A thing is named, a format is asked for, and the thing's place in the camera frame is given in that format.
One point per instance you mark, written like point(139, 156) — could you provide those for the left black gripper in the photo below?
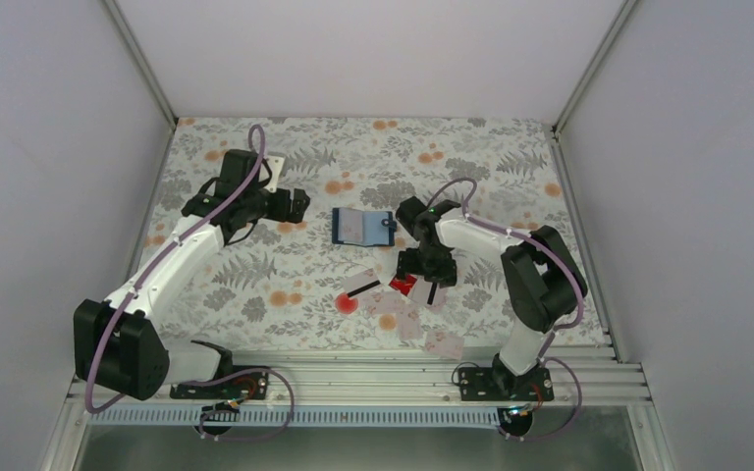
point(281, 213)

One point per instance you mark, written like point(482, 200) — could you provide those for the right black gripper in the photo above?
point(446, 275)

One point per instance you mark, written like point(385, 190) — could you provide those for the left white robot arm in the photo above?
point(117, 345)

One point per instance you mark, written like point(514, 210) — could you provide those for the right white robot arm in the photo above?
point(542, 280)

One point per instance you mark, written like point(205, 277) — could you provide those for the red credit card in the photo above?
point(404, 284)

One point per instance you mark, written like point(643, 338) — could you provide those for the floral card in middle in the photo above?
point(408, 325)

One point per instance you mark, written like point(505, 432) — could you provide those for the floral patterned table mat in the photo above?
point(329, 281)

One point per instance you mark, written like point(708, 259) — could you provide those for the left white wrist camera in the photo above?
point(270, 172)

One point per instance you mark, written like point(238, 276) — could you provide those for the floral card near rail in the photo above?
point(444, 344)

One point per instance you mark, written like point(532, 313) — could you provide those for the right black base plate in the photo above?
point(484, 384)

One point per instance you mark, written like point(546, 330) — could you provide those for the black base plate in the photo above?
point(484, 384)
point(251, 385)

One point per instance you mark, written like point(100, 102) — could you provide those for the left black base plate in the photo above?
point(251, 385)

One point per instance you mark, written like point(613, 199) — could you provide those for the aluminium rail frame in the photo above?
point(411, 377)

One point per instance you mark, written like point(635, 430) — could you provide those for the grey slotted cable duct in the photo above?
point(303, 416)

